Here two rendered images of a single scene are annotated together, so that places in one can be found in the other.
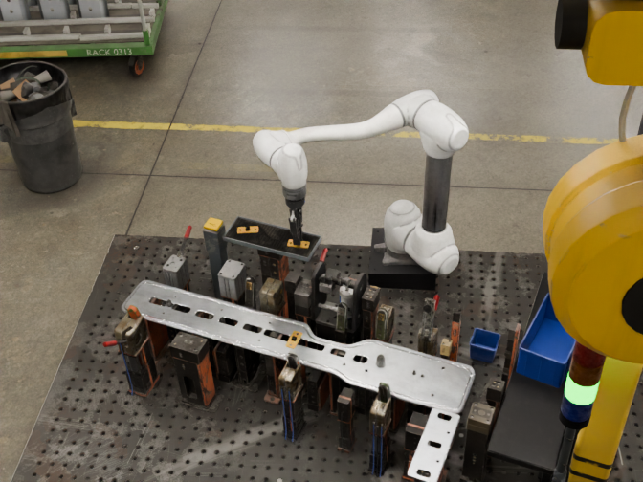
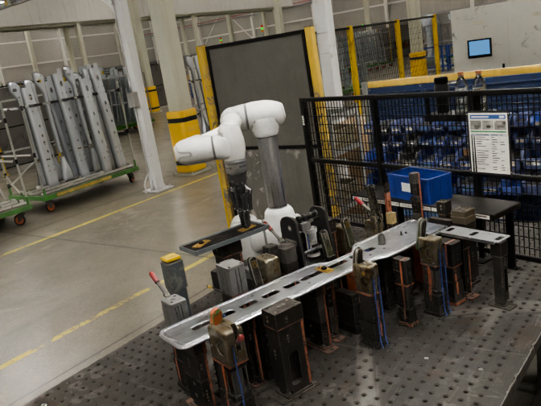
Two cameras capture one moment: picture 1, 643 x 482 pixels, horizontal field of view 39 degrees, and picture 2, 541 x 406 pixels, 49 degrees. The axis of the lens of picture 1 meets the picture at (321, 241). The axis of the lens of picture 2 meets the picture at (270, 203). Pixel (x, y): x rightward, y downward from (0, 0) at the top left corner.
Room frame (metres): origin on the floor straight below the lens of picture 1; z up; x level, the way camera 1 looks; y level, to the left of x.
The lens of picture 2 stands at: (1.24, 2.12, 1.88)
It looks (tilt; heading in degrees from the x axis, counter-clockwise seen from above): 14 degrees down; 301
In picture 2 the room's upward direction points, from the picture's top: 9 degrees counter-clockwise
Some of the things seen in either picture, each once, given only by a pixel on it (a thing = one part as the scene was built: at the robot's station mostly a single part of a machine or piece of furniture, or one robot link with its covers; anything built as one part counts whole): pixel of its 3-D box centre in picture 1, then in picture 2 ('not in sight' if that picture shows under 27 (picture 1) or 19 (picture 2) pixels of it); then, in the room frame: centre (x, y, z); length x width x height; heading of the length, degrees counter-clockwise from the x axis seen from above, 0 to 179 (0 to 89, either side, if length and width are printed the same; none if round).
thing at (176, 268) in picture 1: (180, 294); (182, 343); (2.65, 0.59, 0.88); 0.11 x 0.10 x 0.36; 156
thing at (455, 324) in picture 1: (453, 359); (391, 233); (2.17, -0.46, 0.95); 0.03 x 0.01 x 0.50; 66
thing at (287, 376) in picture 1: (292, 401); (369, 304); (2.07, 0.13, 0.87); 0.12 x 0.09 x 0.35; 156
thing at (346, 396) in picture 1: (346, 421); (406, 291); (1.99, -0.06, 0.84); 0.11 x 0.08 x 0.29; 156
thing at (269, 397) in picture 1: (277, 361); (315, 312); (2.29, 0.19, 0.84); 0.17 x 0.06 x 0.29; 156
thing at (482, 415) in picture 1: (476, 445); (465, 246); (1.84, -0.51, 0.88); 0.08 x 0.08 x 0.36; 66
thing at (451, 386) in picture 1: (288, 340); (321, 272); (2.26, 0.14, 1.00); 1.38 x 0.22 x 0.02; 66
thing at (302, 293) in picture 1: (307, 321); (291, 287); (2.45, 0.07, 0.89); 0.13 x 0.11 x 0.38; 156
